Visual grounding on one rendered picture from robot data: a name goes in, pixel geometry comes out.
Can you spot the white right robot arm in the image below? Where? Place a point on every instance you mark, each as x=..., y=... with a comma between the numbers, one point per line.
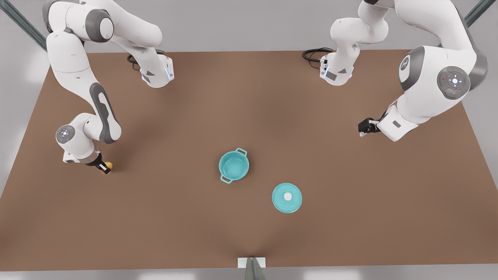
x=74, y=58

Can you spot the teal pot lid white knob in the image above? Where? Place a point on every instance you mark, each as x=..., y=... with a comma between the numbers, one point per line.
x=287, y=197

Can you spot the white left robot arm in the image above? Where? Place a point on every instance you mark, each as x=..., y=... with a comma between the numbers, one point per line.
x=432, y=66

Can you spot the silver frame post with foot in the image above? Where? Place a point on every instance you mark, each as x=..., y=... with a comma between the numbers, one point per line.
x=252, y=267

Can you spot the yellow-brown potato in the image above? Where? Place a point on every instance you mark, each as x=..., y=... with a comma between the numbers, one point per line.
x=108, y=166

